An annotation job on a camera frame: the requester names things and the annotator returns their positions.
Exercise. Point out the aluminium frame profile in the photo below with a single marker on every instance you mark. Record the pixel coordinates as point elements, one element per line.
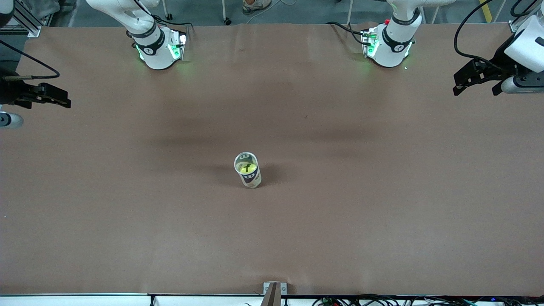
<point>515,26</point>
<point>27,23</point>

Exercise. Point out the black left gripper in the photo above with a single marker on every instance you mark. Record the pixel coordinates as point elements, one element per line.
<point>504,63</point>

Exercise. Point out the white cart leg with caster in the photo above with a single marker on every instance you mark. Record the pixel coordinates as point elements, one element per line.
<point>168,16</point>
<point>227,20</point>

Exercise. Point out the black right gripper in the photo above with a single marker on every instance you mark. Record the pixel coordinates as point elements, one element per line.
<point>11,92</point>

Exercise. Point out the yellow Wilson print tennis ball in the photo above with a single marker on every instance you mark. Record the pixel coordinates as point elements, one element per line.
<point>247,167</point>

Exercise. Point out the white table edge rail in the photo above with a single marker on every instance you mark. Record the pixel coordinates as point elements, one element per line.
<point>63,301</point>

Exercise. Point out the clear printed tennis ball can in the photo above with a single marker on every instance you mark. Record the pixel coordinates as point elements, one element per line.
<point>250,180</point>

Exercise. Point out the person's beige shoe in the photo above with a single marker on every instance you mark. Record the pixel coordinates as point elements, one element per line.
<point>257,5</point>

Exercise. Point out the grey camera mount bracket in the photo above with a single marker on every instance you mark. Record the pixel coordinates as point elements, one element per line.
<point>272,291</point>

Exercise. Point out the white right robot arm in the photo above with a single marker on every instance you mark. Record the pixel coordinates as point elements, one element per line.
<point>157,51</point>

